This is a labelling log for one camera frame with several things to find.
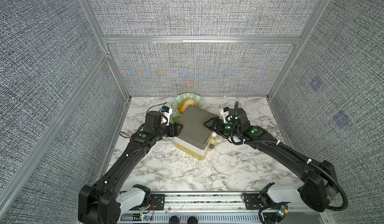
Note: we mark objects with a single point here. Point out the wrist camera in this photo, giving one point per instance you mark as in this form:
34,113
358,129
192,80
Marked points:
166,113
225,114

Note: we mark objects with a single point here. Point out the bread roll on plate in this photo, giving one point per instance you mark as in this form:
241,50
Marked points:
184,105

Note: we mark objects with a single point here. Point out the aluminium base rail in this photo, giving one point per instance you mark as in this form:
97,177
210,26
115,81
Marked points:
224,208

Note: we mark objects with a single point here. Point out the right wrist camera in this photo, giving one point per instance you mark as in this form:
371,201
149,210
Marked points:
225,114

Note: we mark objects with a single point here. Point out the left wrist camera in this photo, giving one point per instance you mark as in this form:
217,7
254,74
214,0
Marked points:
166,113

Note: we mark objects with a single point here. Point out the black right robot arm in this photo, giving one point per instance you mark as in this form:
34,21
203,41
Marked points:
320,190

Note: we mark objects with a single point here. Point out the green glass plate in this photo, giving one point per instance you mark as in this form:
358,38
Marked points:
182,101

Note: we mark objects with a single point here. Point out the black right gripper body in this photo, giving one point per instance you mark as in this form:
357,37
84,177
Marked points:
220,123

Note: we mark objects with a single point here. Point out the three-drawer storage cabinet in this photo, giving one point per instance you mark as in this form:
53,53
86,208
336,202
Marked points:
194,138

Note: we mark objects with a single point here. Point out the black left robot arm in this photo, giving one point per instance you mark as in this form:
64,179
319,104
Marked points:
98,204

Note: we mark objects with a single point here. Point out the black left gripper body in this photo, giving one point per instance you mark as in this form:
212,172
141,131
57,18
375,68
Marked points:
172,131

